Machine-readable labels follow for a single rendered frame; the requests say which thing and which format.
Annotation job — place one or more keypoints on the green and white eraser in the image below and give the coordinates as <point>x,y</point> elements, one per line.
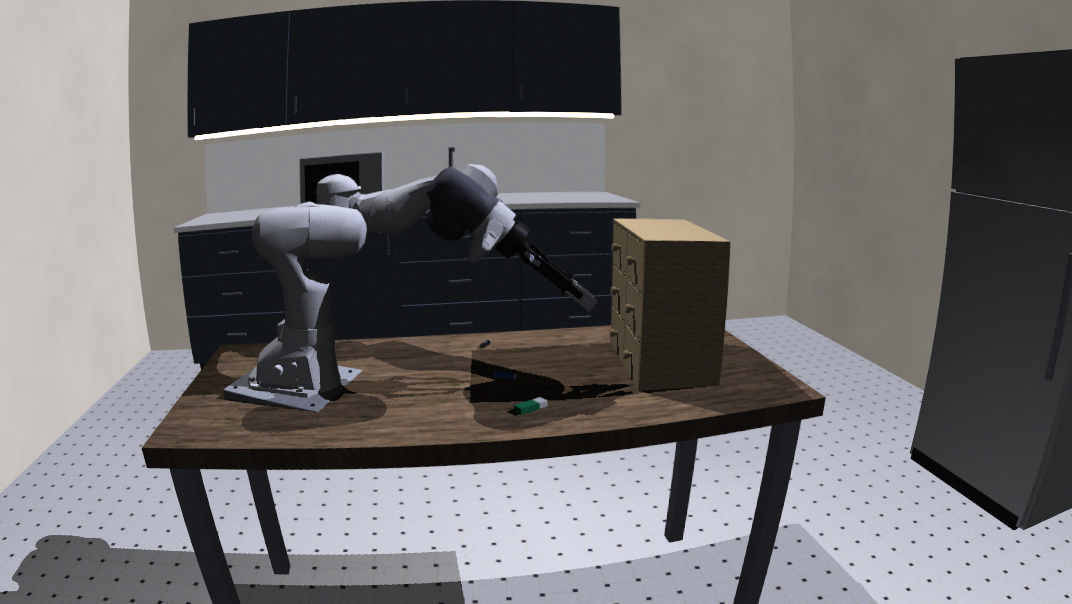
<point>531,405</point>

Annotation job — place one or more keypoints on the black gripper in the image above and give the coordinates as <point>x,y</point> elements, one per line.
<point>513,242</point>

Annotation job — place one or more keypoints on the brown wooden drawer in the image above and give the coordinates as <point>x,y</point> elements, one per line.
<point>617,332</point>
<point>635,260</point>
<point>632,356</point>
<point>619,295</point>
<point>634,298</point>
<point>620,245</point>

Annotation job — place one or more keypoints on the small dark brown chest of drawers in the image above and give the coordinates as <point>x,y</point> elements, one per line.
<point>685,289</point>

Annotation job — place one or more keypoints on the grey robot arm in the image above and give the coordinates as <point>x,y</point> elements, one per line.
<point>303,354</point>

